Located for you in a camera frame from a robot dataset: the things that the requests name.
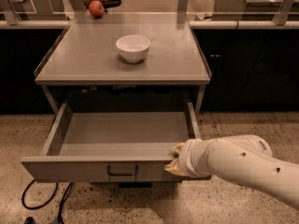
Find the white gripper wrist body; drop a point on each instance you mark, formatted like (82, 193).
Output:
(188, 158)

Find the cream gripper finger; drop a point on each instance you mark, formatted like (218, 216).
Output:
(173, 167)
(175, 150)

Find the grey top drawer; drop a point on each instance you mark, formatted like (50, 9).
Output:
(108, 147)

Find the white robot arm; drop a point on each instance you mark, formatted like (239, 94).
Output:
(245, 160)

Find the grey metal drawer cabinet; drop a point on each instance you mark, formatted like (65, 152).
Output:
(87, 64)

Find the white ceramic bowl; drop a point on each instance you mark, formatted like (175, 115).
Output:
(133, 48)

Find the black shoe tip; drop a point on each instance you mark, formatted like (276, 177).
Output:
(29, 220)

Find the steel background table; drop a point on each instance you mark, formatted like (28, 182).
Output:
(245, 10)

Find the red apple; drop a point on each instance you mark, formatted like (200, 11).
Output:
(96, 9)

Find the white counter rail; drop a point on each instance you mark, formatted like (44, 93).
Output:
(201, 25)

